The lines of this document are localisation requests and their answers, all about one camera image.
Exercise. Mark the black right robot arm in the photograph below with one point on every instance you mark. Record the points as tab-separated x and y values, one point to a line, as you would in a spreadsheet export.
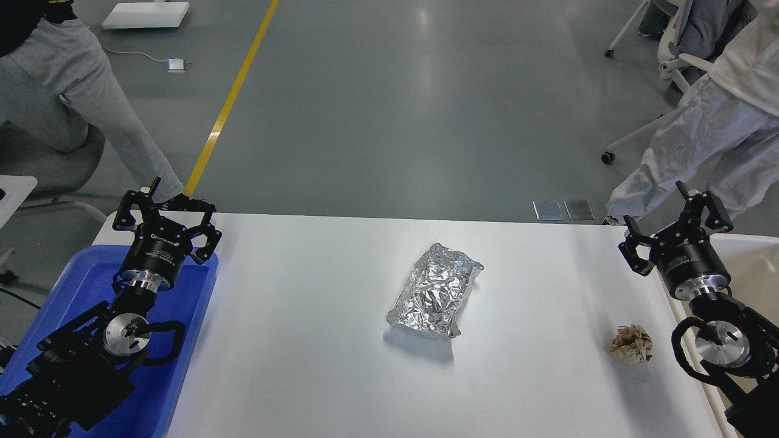
723	343

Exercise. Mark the person in grey trousers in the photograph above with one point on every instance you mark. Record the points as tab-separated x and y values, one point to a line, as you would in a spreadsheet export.
57	82

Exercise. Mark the white flat board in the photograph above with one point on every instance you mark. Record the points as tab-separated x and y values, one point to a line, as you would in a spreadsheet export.
146	15

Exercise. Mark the blue plastic bin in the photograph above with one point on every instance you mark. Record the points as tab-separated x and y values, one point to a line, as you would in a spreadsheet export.
87	281

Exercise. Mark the white power adapter with cable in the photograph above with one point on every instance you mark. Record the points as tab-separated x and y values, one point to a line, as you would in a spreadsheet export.
172	65

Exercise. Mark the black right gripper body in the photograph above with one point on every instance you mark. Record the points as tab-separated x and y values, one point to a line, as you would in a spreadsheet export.
689	266

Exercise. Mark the white office chair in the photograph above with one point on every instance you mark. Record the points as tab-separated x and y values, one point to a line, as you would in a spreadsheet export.
695	33

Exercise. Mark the grey office chair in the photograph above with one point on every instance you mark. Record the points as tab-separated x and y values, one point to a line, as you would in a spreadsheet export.
58	174

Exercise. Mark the crumpled brown paper ball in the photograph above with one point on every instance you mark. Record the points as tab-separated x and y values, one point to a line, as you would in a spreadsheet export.
631	344

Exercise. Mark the person in white coverall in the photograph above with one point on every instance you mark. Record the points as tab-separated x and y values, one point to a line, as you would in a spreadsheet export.
730	114

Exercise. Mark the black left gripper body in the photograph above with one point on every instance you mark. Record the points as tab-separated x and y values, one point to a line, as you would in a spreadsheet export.
155	255

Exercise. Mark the white side table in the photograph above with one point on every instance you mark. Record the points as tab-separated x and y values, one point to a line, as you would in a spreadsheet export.
17	189

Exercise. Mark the metal floor plate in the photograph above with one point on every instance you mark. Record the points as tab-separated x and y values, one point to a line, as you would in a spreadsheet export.
546	210
579	210

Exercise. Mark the left metal floor plate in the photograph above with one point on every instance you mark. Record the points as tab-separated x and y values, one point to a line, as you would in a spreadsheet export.
546	210

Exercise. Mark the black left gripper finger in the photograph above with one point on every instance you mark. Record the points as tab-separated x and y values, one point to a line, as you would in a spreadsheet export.
205	228
124	220

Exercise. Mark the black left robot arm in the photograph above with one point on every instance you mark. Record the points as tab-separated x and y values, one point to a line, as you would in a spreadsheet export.
83	369

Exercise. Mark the beige plastic bin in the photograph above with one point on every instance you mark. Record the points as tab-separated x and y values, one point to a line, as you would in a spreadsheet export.
724	343

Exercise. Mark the aluminium foil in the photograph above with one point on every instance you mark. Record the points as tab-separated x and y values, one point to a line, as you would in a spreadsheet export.
436	289

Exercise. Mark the right metal floor plate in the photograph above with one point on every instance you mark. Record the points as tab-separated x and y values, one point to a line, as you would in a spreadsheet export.
579	210

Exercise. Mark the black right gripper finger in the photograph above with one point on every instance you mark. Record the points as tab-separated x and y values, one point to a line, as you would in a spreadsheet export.
703	213
629	248

